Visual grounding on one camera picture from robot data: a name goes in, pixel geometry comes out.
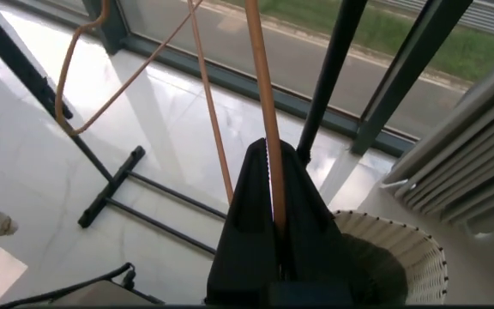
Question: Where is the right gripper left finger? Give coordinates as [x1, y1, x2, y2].
[206, 137, 280, 306]

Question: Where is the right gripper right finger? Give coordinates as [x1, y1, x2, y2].
[280, 140, 359, 306]

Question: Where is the white laundry basket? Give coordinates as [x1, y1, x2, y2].
[332, 209, 449, 306]

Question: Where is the black clothes rack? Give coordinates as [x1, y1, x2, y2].
[0, 0, 369, 255]

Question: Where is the beige curtain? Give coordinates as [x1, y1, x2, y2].
[379, 42, 494, 235]

